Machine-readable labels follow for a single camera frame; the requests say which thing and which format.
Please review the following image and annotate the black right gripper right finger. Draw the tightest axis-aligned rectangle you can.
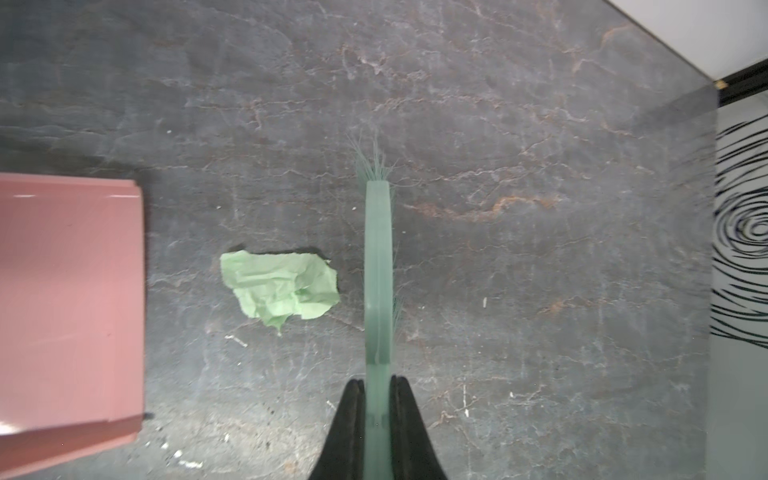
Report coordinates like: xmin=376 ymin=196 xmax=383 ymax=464
xmin=389 ymin=375 xmax=447 ymax=480

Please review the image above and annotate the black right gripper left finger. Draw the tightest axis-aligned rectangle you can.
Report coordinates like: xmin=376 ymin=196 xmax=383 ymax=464
xmin=309 ymin=379 xmax=366 ymax=480

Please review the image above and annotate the green hand brush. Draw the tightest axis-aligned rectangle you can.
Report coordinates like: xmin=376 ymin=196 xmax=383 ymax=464
xmin=350 ymin=137 xmax=395 ymax=480

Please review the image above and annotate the pink plastic dustpan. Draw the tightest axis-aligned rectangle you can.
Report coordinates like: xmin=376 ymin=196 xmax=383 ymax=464
xmin=1 ymin=173 xmax=146 ymax=479

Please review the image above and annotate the green paper scrap far corner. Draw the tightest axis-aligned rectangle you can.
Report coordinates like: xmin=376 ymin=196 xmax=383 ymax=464
xmin=220 ymin=250 xmax=340 ymax=330

